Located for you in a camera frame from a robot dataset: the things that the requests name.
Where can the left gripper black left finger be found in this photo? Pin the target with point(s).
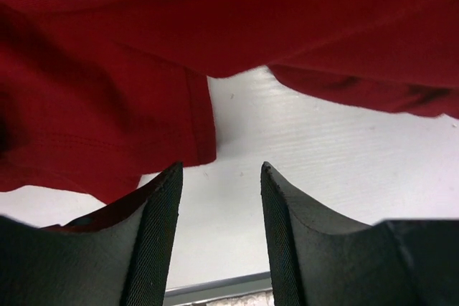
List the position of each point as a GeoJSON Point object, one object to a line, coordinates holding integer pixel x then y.
{"type": "Point", "coordinates": [117, 255]}

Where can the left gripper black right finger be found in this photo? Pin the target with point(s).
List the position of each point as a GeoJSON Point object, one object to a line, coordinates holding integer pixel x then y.
{"type": "Point", "coordinates": [318, 256]}

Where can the red t-shirt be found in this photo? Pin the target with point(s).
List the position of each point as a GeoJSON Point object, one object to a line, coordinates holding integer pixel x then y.
{"type": "Point", "coordinates": [97, 93]}

